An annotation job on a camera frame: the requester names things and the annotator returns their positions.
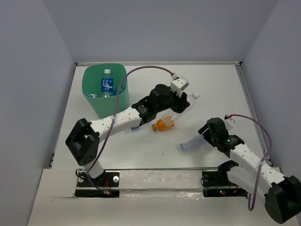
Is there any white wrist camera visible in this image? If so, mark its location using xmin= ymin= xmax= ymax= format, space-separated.
xmin=170 ymin=77 xmax=189 ymax=97
xmin=224 ymin=115 xmax=235 ymax=130

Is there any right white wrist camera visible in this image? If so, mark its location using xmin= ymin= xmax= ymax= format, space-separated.
xmin=224 ymin=115 xmax=235 ymax=130

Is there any metal right frame rail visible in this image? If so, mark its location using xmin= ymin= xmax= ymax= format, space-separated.
xmin=235 ymin=66 xmax=270 ymax=154

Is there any blue label bottle white cap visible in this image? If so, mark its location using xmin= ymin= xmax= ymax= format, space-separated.
xmin=101 ymin=69 xmax=114 ymax=98

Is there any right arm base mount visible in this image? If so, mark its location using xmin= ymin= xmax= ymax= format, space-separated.
xmin=200 ymin=160 xmax=248 ymax=198

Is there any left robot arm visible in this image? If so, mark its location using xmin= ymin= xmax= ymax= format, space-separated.
xmin=65 ymin=84 xmax=190 ymax=186

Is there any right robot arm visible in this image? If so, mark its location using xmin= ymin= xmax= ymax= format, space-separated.
xmin=198 ymin=116 xmax=301 ymax=224

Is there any green plastic bin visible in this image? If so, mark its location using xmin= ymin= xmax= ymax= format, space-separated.
xmin=82 ymin=63 xmax=129 ymax=119

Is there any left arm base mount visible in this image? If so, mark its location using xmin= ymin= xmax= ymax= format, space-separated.
xmin=74 ymin=169 xmax=120 ymax=198

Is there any long clear crushed bottle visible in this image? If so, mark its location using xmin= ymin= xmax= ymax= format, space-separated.
xmin=161 ymin=92 xmax=200 ymax=127

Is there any metal back frame rail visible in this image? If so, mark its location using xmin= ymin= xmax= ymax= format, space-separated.
xmin=75 ymin=61 xmax=241 ymax=66

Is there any blue cap crushed bottle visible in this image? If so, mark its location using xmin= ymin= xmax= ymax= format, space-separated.
xmin=179 ymin=134 xmax=206 ymax=153

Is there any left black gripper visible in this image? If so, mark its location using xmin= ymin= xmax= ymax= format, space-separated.
xmin=155 ymin=88 xmax=190 ymax=115

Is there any metal frame rail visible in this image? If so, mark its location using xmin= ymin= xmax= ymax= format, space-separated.
xmin=75 ymin=61 xmax=241 ymax=66
xmin=235 ymin=66 xmax=270 ymax=154

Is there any orange juice bottle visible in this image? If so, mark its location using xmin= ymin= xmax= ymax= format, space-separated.
xmin=151 ymin=120 xmax=174 ymax=131

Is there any metal front rail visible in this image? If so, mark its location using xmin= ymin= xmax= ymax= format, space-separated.
xmin=104 ymin=167 xmax=218 ymax=171

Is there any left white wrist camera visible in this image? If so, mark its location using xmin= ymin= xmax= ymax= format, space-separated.
xmin=170 ymin=77 xmax=189 ymax=97

